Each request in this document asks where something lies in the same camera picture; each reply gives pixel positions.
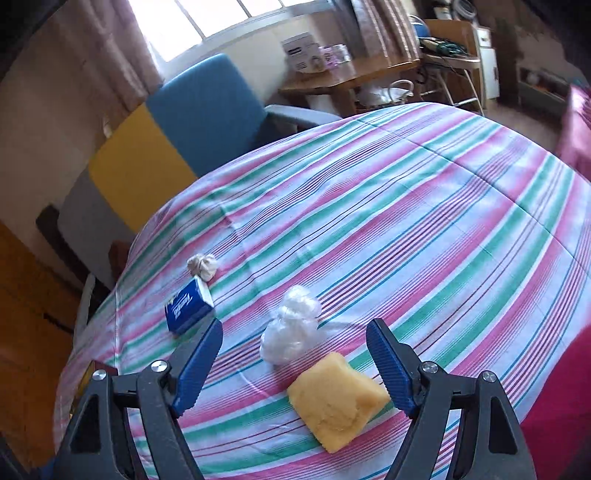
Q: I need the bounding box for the yellow seat back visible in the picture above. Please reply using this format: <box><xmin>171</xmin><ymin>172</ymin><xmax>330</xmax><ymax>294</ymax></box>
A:
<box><xmin>88</xmin><ymin>103</ymin><xmax>198</xmax><ymax>232</ymax></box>

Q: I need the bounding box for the white plastic bag bundle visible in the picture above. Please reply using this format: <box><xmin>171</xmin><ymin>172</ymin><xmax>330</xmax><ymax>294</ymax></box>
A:
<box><xmin>259</xmin><ymin>285</ymin><xmax>322</xmax><ymax>366</ymax></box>

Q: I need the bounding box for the white bed rail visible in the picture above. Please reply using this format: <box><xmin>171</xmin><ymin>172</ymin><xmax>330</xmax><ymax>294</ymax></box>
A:
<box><xmin>74</xmin><ymin>274</ymin><xmax>99</xmax><ymax>326</ymax></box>

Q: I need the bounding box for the yellow sponge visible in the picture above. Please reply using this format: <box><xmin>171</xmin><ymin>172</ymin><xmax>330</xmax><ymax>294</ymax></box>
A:
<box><xmin>287</xmin><ymin>352</ymin><xmax>392</xmax><ymax>454</ymax></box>

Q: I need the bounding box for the patterned curtain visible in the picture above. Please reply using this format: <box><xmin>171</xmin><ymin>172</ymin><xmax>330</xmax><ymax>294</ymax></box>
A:
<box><xmin>351</xmin><ymin>0</ymin><xmax>422</xmax><ymax>62</ymax></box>

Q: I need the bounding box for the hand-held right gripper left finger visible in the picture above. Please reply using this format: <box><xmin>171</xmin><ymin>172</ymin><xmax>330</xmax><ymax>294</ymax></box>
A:
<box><xmin>54</xmin><ymin>318</ymin><xmax>223</xmax><ymax>480</ymax></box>

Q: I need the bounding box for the white printed carton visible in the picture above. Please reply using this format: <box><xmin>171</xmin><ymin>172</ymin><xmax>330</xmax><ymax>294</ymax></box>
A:
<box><xmin>281</xmin><ymin>32</ymin><xmax>325</xmax><ymax>73</ymax></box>

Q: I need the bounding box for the beige knotted cloth pouch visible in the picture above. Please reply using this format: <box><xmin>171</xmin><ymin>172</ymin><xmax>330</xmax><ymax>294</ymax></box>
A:
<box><xmin>187</xmin><ymin>253</ymin><xmax>219</xmax><ymax>282</ymax></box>

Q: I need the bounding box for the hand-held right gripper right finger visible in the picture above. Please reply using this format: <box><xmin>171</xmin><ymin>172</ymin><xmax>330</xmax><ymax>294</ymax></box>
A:
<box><xmin>366</xmin><ymin>318</ymin><xmax>537</xmax><ymax>480</ymax></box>

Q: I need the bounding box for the wooden cabinet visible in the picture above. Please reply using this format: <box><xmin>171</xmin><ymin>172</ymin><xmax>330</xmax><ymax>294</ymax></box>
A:
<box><xmin>422</xmin><ymin>18</ymin><xmax>484</xmax><ymax>103</ymax></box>

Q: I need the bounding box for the striped blanket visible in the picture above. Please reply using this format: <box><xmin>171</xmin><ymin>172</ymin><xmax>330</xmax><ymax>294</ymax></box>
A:
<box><xmin>53</xmin><ymin>102</ymin><xmax>591</xmax><ymax>480</ymax></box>

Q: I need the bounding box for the dark red stool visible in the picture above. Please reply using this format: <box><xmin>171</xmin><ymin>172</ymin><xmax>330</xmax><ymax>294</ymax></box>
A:
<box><xmin>110</xmin><ymin>241</ymin><xmax>134</xmax><ymax>280</ymax></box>

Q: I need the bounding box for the red bedsheet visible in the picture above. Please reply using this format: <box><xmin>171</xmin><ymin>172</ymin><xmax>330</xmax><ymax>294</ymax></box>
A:
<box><xmin>521</xmin><ymin>318</ymin><xmax>591</xmax><ymax>480</ymax></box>

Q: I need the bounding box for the white cabinet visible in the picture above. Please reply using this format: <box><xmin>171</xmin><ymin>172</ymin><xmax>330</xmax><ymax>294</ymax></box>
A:
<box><xmin>477</xmin><ymin>27</ymin><xmax>502</xmax><ymax>100</ymax></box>

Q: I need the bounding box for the small purple box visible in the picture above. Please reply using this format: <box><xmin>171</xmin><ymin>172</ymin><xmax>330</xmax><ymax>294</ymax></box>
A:
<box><xmin>323</xmin><ymin>44</ymin><xmax>354</xmax><ymax>70</ymax></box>

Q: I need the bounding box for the black armrest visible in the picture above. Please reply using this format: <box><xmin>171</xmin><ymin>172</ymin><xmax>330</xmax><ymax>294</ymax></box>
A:
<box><xmin>36</xmin><ymin>205</ymin><xmax>89</xmax><ymax>288</ymax></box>

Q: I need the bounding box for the blue tissue pack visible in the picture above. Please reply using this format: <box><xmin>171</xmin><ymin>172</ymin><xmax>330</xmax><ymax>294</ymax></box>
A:
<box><xmin>165</xmin><ymin>276</ymin><xmax>216</xmax><ymax>336</ymax></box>

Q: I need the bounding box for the metal rack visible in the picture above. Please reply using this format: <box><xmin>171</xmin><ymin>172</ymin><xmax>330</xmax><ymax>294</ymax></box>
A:
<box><xmin>421</xmin><ymin>52</ymin><xmax>486</xmax><ymax>115</ymax></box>

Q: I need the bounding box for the window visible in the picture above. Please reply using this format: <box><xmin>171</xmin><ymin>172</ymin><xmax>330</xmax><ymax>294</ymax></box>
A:
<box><xmin>129</xmin><ymin>0</ymin><xmax>352</xmax><ymax>62</ymax></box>

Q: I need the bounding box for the blue armchair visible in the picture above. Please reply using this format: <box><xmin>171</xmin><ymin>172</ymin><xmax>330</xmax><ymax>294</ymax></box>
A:
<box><xmin>148</xmin><ymin>52</ymin><xmax>343</xmax><ymax>179</ymax></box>

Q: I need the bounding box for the wooden wardrobe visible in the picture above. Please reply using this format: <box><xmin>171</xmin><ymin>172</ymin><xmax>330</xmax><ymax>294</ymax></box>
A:
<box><xmin>0</xmin><ymin>222</ymin><xmax>93</xmax><ymax>462</ymax></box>

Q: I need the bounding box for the cardboard box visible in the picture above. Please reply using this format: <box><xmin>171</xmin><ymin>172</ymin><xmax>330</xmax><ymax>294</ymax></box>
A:
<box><xmin>79</xmin><ymin>361</ymin><xmax>119</xmax><ymax>403</ymax></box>

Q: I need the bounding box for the beige curtain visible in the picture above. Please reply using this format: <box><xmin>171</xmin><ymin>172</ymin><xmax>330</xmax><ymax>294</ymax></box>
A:
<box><xmin>90</xmin><ymin>0</ymin><xmax>165</xmax><ymax>112</ymax></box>

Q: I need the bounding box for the wooden side table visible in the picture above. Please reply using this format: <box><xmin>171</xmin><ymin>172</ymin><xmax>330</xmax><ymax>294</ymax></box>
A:
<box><xmin>279</xmin><ymin>54</ymin><xmax>422</xmax><ymax>117</ymax></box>

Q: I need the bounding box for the grey seat back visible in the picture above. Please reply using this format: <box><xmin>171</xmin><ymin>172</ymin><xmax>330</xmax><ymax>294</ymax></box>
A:
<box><xmin>57</xmin><ymin>168</ymin><xmax>140</xmax><ymax>288</ymax></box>

